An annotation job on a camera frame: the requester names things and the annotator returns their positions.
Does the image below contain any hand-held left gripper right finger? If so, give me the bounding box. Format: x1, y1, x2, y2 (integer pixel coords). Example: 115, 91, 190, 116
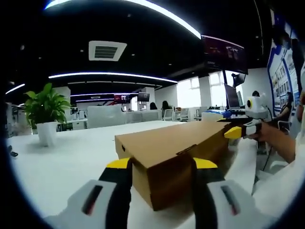
192, 157, 277, 229

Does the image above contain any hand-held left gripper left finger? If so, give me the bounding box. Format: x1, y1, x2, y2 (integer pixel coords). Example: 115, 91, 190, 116
44, 157, 133, 229

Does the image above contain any brown cardboard shoe box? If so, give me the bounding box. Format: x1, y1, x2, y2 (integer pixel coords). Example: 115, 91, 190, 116
114, 120, 234, 212

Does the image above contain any person's right hand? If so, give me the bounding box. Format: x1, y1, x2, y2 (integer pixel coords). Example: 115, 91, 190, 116
247, 125, 272, 144

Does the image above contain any monitor on stand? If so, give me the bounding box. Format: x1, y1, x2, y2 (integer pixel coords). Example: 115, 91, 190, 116
224, 83, 242, 110

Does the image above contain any hanging dark monitor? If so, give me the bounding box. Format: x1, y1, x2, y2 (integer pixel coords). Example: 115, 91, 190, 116
201, 34, 249, 75

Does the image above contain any white desk partition panel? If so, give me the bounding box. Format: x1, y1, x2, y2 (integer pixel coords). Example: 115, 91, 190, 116
86, 105, 126, 130

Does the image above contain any small black gadget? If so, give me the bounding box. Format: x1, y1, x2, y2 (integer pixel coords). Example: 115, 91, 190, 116
8, 145, 19, 158

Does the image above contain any potted green plant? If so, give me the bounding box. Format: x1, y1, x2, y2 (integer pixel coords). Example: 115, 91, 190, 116
23, 83, 72, 147

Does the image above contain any white ceiling light strip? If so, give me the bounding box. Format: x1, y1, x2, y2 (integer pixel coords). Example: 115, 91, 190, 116
43, 0, 203, 39
48, 72, 179, 84

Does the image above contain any white ceiling air vent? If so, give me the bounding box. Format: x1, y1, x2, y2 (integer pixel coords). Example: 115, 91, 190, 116
88, 40, 128, 62

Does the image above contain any blue wall poster board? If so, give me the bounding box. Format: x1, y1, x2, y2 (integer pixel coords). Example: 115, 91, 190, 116
266, 13, 301, 118

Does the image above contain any red wall screen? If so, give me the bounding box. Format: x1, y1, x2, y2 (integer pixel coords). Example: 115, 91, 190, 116
113, 94, 132, 104

